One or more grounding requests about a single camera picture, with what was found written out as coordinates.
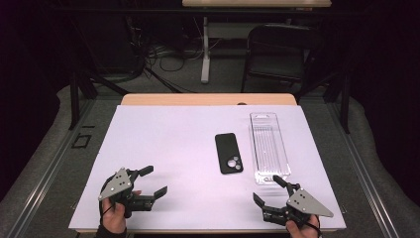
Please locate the person's right hand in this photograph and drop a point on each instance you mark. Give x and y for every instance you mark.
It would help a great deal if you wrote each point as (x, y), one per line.
(298, 231)

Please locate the white table board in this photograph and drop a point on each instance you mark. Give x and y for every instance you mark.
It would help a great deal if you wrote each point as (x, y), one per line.
(165, 148)

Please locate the person's left hand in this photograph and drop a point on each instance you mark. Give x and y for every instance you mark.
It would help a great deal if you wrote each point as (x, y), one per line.
(115, 218)

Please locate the black metal stand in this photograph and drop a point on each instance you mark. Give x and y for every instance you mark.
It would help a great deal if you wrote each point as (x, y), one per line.
(74, 99)
(345, 105)

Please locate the wooden table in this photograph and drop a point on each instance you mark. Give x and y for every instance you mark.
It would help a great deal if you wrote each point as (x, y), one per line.
(198, 99)

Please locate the metal floor rail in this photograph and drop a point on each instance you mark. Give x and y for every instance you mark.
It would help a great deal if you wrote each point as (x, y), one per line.
(49, 172)
(363, 172)

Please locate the black floor socket frame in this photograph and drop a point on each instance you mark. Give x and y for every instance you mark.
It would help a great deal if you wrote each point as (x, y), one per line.
(81, 141)

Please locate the clear plastic package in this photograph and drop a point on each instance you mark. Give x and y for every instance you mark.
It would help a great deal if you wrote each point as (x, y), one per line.
(269, 148)

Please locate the black folding chair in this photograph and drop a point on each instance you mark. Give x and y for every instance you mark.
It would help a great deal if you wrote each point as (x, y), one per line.
(280, 49)

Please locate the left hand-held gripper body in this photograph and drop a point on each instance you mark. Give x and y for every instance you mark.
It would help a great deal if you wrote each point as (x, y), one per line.
(116, 185)

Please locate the white-legged desk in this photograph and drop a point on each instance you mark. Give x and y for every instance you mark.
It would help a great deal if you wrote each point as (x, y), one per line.
(205, 49)

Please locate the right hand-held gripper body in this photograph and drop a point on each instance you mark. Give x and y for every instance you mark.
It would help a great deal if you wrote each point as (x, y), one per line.
(305, 203)

